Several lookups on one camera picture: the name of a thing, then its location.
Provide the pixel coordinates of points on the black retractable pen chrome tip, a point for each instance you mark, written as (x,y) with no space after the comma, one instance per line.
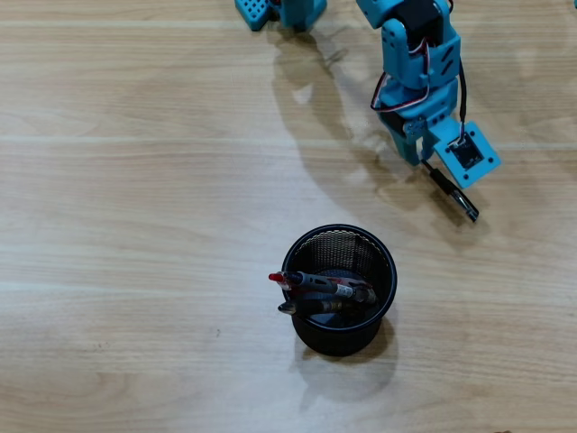
(311,304)

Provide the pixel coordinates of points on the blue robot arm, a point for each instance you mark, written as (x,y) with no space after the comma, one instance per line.
(396,54)

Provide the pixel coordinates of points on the clear capped black gel pen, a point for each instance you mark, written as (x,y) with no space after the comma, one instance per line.
(444,182)

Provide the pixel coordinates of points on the grey grip retractable pen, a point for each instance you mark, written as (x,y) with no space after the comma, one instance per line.
(315,280)

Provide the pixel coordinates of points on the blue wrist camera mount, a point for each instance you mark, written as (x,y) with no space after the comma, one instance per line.
(469,178)

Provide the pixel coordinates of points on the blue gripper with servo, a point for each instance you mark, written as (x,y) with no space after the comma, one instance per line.
(407,145)

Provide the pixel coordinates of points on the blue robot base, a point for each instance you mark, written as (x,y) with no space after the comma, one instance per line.
(297,11)

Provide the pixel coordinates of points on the black mesh pen holder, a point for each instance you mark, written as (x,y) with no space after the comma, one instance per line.
(338,343)

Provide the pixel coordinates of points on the red retractable pen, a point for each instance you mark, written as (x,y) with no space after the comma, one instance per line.
(276,277)

